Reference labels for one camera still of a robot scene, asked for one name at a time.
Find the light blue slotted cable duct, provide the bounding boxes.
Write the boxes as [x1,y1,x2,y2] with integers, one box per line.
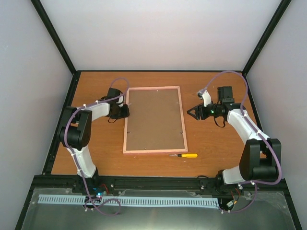
[37,195,219,209]

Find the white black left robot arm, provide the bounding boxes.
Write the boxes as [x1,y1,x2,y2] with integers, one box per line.
[57,87,130,193]

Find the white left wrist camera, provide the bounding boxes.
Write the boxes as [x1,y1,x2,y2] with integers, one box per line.
[116,95,125,107]

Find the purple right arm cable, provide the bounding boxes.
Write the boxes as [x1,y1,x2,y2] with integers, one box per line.
[203,70,282,213]

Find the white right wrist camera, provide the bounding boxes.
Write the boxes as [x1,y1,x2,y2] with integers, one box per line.
[197,88,212,107]

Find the black corner post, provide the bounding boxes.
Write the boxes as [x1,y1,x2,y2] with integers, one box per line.
[242,0,291,77]
[30,0,77,75]

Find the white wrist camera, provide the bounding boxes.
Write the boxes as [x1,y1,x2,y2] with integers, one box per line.
[197,88,212,107]
[116,95,125,107]

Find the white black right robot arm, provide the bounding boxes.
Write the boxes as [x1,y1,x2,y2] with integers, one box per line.
[187,86,282,187]

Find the black right corner post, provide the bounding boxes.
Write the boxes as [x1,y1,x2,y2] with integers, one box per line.
[242,0,291,77]

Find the black left corner post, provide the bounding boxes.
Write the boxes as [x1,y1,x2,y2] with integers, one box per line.
[30,0,77,75]

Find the pink picture frame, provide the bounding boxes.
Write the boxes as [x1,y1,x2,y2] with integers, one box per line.
[123,86,188,155]

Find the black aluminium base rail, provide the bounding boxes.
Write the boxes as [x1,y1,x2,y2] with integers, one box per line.
[71,175,287,198]

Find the yellow handled screwdriver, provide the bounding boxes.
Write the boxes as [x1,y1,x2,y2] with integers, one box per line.
[169,153,198,158]

